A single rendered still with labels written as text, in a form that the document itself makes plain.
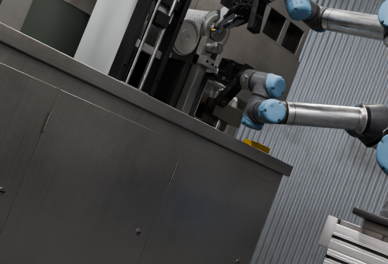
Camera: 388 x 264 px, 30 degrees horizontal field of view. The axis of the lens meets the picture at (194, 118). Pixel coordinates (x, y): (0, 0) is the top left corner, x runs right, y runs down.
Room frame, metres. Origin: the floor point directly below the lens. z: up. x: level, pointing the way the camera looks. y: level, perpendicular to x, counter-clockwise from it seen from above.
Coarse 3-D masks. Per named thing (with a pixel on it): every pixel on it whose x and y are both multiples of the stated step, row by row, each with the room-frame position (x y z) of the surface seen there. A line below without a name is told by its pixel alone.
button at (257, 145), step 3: (243, 141) 2.49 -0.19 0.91; (246, 141) 2.48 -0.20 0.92; (249, 141) 2.47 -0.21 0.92; (252, 141) 2.46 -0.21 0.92; (249, 144) 2.46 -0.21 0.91; (252, 144) 2.46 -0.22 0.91; (255, 144) 2.45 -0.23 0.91; (258, 144) 2.44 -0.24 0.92; (261, 144) 2.45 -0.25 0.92; (255, 147) 2.44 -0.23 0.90; (258, 147) 2.44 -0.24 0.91; (261, 147) 2.45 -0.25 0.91; (264, 147) 2.47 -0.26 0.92; (267, 147) 2.48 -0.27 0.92; (264, 150) 2.47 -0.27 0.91; (267, 150) 2.48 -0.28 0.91; (267, 153) 2.48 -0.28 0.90
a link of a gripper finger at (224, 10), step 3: (222, 9) 2.48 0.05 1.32; (225, 9) 2.48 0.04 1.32; (228, 9) 2.47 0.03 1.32; (222, 12) 2.48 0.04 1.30; (225, 12) 2.47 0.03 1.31; (222, 15) 2.48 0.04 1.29; (231, 15) 2.44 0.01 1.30; (234, 15) 2.44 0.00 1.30; (222, 18) 2.46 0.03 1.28; (225, 18) 2.45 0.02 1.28; (228, 18) 2.46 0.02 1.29; (231, 18) 2.46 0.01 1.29; (219, 21) 2.47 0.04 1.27; (222, 21) 2.47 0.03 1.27; (225, 21) 2.47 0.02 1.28; (219, 24) 2.48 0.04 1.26; (222, 24) 2.48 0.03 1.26
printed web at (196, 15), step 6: (192, 12) 2.58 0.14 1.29; (198, 12) 2.56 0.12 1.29; (204, 12) 2.55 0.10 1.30; (186, 18) 2.57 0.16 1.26; (192, 18) 2.55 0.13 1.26; (198, 18) 2.53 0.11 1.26; (144, 24) 2.53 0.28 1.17; (198, 24) 2.52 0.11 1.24; (150, 30) 2.50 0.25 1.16; (156, 30) 2.48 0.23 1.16; (150, 36) 2.51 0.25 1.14; (156, 36) 2.48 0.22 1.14; (150, 42) 2.52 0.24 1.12; (180, 54) 2.47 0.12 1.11; (186, 54) 2.49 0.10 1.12
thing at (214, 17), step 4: (212, 16) 2.51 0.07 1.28; (216, 16) 2.52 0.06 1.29; (220, 16) 2.53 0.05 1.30; (208, 20) 2.50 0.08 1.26; (212, 20) 2.51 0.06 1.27; (208, 24) 2.50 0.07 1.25; (204, 28) 2.50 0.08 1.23; (208, 28) 2.51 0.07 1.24; (204, 32) 2.51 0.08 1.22; (208, 32) 2.51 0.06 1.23; (208, 36) 2.52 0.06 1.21; (224, 40) 2.57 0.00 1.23
